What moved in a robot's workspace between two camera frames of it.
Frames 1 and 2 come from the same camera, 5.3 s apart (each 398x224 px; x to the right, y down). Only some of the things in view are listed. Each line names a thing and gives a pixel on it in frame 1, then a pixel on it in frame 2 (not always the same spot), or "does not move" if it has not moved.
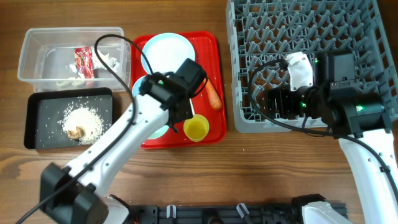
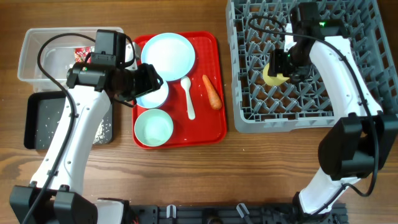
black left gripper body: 186,113 → 138,82
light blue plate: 166,51 does not move
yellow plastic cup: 196,129 → 273,81
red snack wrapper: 84,61 does not move
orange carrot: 215,98 does not move
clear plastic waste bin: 63,60 does not move
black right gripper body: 277,103 → 278,63
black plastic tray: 67,117 does not move
